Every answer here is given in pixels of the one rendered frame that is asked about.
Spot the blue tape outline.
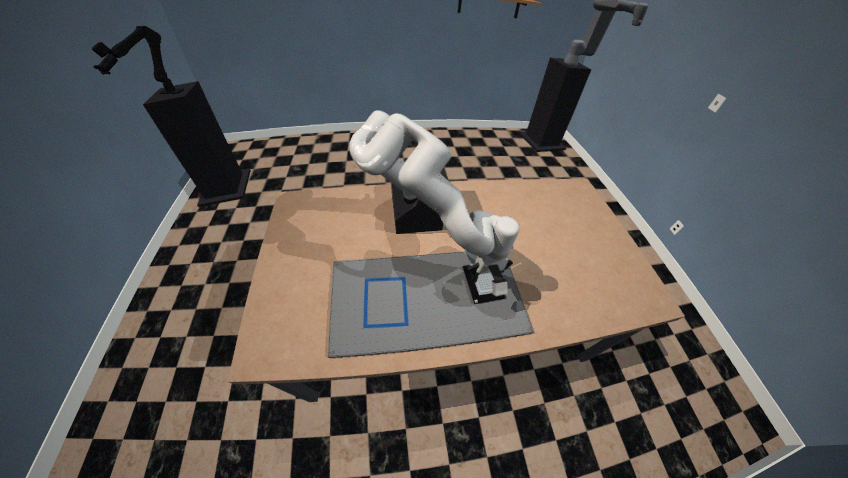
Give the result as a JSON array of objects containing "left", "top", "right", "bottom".
[{"left": 363, "top": 277, "right": 409, "bottom": 328}]

